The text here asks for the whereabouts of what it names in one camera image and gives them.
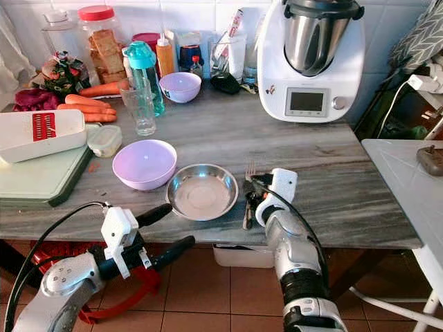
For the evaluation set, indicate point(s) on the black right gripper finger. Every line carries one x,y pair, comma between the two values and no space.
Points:
261,180
254,209

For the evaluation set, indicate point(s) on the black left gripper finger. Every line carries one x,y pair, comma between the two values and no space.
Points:
156,214
176,250

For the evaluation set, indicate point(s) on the steel fork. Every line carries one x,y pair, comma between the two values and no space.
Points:
250,170

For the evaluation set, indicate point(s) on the round steel plate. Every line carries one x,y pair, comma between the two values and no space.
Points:
202,195

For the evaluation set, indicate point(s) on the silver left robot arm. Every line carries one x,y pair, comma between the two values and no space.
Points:
62,283

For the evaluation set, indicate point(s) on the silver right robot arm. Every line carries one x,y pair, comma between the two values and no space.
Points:
291,242

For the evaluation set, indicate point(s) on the white plastic tub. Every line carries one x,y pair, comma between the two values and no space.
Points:
242,256

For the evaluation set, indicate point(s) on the large purple bowl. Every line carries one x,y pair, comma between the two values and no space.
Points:
144,164

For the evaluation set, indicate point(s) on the red plastic stool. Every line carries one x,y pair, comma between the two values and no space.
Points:
52,250

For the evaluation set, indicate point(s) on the small lidded plastic container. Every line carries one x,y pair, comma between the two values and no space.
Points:
104,140

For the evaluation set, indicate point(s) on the clear drinking glass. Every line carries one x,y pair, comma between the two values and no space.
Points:
142,121

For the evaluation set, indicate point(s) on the black rounded object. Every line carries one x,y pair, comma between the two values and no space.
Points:
225,83

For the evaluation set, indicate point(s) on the orange carrot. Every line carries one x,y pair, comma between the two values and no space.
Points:
86,101
102,118
76,108
100,90

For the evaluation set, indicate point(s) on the white kitchen cooking machine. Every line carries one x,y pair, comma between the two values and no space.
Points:
280,69

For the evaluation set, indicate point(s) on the slim clear glass jar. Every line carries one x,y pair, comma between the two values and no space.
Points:
250,66

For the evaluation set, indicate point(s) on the small purple bowl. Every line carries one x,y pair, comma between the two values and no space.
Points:
180,88

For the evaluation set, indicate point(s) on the pale green cutting board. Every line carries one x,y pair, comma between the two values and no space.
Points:
34,181

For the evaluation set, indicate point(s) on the clear container with paper packet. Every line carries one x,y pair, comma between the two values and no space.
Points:
227,55

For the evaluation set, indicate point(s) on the small red capped sauce bottle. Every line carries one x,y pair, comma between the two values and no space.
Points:
196,67

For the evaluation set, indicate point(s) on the white folding table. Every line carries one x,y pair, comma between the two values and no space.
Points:
398,173

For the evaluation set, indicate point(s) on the white slicer with red insert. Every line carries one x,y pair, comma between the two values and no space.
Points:
34,138

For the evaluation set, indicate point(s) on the dark filled glass jar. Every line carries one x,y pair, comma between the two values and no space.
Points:
189,52

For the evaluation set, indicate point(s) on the orange sauce bottle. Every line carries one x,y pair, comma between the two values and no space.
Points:
165,59

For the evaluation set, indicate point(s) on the teal capped water bottle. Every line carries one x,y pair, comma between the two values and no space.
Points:
140,57

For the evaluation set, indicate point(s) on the dark floral packet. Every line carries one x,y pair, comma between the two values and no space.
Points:
66,75

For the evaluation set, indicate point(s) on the maroon bag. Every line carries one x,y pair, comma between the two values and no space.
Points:
36,99

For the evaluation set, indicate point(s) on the brown lumpy object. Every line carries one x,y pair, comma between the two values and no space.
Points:
430,160

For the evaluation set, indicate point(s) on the red lidded biscuit jar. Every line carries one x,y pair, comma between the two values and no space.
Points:
104,48

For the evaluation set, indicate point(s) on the pink lidded container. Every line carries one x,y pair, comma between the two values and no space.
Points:
147,37

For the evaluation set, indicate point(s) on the white power plug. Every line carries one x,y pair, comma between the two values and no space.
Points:
423,82

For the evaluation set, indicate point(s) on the clear lidded empty jar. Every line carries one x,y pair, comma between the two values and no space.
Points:
60,38

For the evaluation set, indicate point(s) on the white curtain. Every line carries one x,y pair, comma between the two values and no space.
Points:
10,55

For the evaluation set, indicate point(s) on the grey patterned cloth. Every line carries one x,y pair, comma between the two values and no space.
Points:
419,38

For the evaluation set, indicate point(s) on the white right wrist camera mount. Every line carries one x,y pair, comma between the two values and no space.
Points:
284,183

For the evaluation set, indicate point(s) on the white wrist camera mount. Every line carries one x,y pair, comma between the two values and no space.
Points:
284,183
119,229

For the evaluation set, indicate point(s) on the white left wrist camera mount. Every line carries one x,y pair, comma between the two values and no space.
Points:
119,229

